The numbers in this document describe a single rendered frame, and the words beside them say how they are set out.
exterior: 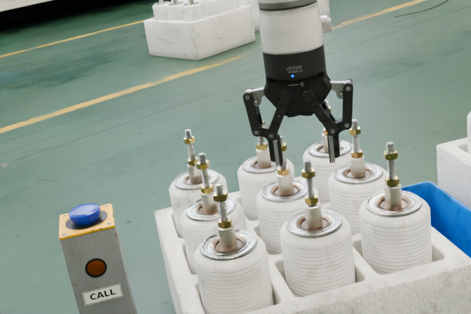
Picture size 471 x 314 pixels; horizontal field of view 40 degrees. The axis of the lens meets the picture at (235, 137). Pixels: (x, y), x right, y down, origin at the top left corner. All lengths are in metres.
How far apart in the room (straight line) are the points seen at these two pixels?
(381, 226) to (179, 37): 2.34
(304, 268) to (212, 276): 0.12
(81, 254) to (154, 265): 0.53
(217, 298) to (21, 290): 0.64
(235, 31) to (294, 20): 2.45
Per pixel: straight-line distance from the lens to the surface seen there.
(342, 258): 0.87
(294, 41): 0.76
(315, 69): 0.77
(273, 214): 0.95
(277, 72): 0.77
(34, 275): 1.45
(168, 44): 3.20
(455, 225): 1.24
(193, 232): 0.94
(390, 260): 0.91
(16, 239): 1.63
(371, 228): 0.89
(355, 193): 0.98
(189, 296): 0.90
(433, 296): 0.92
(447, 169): 1.28
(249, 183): 1.06
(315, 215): 0.86
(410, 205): 0.91
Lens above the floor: 0.67
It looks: 20 degrees down
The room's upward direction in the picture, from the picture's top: 9 degrees counter-clockwise
